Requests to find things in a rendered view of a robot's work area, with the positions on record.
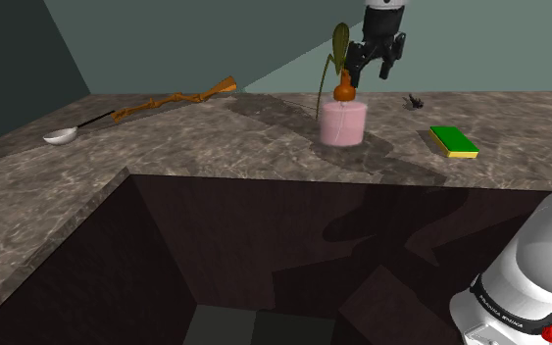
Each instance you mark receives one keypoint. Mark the pink vase with bulb plant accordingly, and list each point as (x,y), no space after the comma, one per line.
(342,125)

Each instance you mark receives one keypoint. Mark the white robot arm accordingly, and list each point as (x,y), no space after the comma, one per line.
(538,258)

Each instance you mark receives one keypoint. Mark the green and yellow sponge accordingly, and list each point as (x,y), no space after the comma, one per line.
(453,139)

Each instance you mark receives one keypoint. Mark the small black figure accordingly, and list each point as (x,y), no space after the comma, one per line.
(414,101)

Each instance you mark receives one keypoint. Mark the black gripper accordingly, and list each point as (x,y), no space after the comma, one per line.
(381,24)

